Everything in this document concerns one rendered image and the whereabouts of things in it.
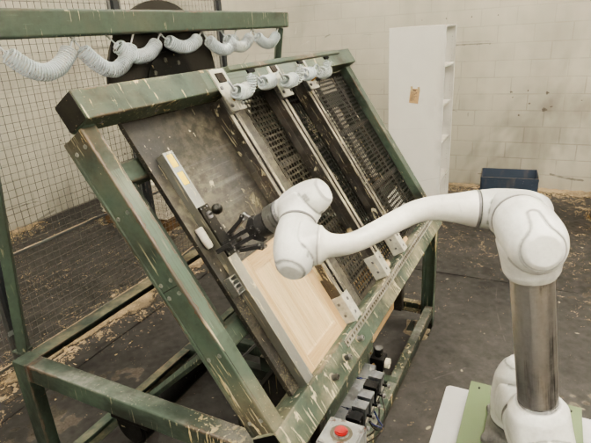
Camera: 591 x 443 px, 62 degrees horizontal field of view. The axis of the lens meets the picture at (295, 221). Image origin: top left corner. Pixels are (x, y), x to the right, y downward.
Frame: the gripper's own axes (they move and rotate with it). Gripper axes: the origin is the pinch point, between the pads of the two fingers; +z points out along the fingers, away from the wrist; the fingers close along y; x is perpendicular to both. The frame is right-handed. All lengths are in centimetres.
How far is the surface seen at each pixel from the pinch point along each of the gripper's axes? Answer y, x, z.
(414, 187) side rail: 38, 197, 12
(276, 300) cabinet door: 27.8, 22.9, 14.0
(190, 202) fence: -18.8, 10.2, 12.7
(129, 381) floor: 48, 66, 196
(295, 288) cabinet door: 30.0, 36.3, 14.0
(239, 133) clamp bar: -35, 53, 9
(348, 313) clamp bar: 53, 52, 10
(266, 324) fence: 31.3, 10.2, 13.1
